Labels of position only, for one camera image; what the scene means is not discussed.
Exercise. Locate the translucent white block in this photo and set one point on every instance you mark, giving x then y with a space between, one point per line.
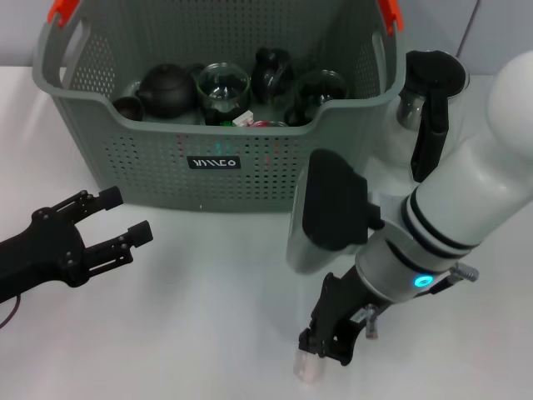
308 366

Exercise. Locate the white brick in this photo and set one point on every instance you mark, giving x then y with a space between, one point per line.
242 118

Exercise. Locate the small black tea bowl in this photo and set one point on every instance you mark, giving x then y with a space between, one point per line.
128 109

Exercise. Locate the black clay teapot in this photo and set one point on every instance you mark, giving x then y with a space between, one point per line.
166 91

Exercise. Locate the grey perforated storage bin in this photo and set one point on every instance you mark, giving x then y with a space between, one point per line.
187 175

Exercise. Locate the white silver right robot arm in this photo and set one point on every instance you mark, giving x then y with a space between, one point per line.
458 200

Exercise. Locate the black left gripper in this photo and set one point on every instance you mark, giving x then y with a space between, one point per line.
41 258

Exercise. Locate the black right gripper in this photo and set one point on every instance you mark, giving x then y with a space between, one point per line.
339 304

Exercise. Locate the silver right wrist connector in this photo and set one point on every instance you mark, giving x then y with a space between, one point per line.
464 273

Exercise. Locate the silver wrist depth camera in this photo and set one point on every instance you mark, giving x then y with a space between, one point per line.
329 208

